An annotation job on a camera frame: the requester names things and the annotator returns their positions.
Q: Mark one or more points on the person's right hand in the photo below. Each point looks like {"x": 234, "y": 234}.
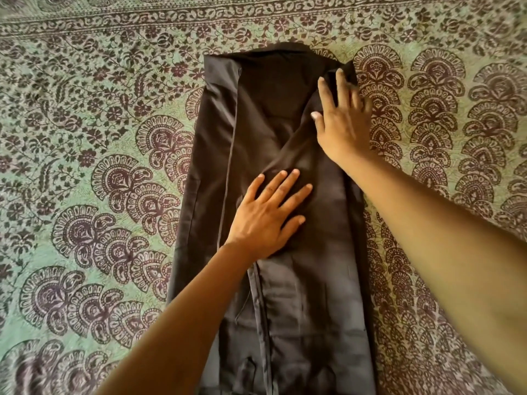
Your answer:
{"x": 343, "y": 127}

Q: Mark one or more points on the person's left hand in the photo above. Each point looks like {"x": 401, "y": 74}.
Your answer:
{"x": 259, "y": 220}

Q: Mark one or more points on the person's left forearm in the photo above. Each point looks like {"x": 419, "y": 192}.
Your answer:
{"x": 177, "y": 324}

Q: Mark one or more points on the dark brown shirt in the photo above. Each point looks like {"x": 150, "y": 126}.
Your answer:
{"x": 288, "y": 283}

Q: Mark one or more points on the person's right forearm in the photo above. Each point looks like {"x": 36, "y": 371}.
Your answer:
{"x": 453, "y": 242}

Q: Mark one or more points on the bed with maroon patterned cover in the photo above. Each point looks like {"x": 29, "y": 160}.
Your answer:
{"x": 82, "y": 139}

